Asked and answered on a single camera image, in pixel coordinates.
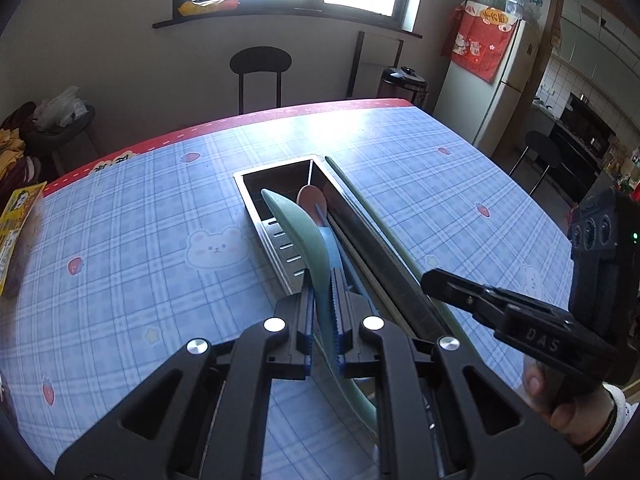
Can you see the yellow label food tray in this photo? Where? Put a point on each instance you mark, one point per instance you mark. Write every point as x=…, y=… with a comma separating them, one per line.
x=15, y=240

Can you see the yellow red soft toy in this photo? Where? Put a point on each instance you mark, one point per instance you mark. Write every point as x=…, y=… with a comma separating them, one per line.
x=207, y=6

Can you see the wooden door frame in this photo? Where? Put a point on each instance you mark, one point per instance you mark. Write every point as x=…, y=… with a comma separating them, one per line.
x=556, y=10

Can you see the clear plastic bag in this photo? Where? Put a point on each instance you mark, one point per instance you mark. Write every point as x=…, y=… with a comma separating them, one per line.
x=533, y=10

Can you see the red fridge cover cloth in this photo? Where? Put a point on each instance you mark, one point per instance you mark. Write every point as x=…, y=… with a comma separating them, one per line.
x=477, y=40

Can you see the white plastic bag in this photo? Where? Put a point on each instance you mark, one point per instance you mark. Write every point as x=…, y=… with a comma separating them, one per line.
x=60, y=110

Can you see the black folding metal frame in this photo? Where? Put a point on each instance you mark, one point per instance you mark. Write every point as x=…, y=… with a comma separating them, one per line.
x=356, y=65

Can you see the green chopstick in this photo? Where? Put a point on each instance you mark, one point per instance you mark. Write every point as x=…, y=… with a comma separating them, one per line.
x=370, y=210

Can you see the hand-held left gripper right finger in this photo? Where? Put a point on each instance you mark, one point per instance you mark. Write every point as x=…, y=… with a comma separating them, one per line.
x=342, y=330

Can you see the blue plaid tablecloth red border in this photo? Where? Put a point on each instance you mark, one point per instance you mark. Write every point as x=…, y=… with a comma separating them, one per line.
x=150, y=210

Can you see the person's right forearm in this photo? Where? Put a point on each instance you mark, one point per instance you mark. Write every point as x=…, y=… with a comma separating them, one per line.
x=615, y=425

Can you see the pink spoon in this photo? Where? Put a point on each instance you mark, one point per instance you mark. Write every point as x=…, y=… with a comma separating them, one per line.
x=311, y=200

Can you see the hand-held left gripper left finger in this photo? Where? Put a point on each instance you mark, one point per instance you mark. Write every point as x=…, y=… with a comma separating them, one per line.
x=307, y=320

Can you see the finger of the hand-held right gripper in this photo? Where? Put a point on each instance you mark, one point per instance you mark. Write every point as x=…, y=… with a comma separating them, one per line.
x=460, y=295

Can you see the black pressure cooker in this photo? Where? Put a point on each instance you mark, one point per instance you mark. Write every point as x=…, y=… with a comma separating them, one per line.
x=402, y=85

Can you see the stainless steel utensil tray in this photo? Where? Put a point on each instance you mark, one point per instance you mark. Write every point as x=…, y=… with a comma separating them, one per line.
x=385, y=280

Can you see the white fridge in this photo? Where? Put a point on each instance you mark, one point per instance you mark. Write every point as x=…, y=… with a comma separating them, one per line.
x=480, y=105

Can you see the person's right hand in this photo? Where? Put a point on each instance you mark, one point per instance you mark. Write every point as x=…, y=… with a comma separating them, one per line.
x=570, y=417

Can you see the beige chopstick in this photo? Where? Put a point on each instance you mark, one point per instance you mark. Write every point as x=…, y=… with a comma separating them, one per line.
x=380, y=292

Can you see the green spoon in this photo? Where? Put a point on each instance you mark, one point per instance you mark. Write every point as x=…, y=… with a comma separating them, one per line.
x=295, y=230

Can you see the black round chair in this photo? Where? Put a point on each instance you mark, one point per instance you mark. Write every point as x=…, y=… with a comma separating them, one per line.
x=542, y=150
x=260, y=60

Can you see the dark round stool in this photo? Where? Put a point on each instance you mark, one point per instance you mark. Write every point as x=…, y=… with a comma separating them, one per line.
x=70, y=135

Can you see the dark window sill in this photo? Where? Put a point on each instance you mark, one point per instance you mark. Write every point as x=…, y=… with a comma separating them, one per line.
x=280, y=17

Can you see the kitchen wall cabinets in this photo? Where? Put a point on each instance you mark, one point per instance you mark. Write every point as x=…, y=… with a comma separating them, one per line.
x=600, y=35

